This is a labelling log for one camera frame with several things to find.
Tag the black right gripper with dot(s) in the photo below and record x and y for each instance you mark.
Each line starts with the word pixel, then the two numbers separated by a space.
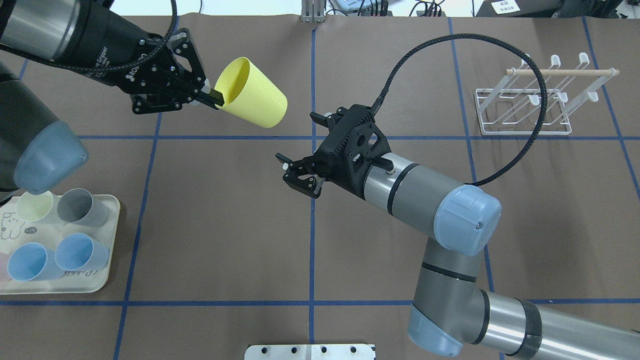
pixel 341 176

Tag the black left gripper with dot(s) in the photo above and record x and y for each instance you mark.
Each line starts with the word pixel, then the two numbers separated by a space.
pixel 102 52

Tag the yellow plastic cup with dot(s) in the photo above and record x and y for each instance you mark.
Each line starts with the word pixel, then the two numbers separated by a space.
pixel 250 95

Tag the pale cream plastic cup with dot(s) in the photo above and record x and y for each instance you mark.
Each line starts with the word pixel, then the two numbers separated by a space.
pixel 34 208

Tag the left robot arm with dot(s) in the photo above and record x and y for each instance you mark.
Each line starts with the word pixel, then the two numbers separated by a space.
pixel 87 66

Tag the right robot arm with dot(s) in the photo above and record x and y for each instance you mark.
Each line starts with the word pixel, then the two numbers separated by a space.
pixel 448 309

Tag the grey plastic cup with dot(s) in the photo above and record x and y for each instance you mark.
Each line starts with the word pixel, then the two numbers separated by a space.
pixel 80 207

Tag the blue plastic cup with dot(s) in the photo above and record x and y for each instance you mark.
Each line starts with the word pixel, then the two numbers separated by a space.
pixel 33 262
pixel 80 252

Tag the cream tray with bunny print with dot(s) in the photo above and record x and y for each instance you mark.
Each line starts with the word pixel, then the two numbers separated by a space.
pixel 15 232

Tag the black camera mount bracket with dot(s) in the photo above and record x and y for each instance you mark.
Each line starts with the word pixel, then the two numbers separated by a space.
pixel 353 145

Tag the aluminium profile post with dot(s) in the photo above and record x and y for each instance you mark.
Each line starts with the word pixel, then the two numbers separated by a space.
pixel 313 11

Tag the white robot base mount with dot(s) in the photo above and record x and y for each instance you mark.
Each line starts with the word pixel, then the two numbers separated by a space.
pixel 340 351

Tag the white wire cup rack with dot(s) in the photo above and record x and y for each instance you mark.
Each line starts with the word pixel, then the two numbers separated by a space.
pixel 512 106

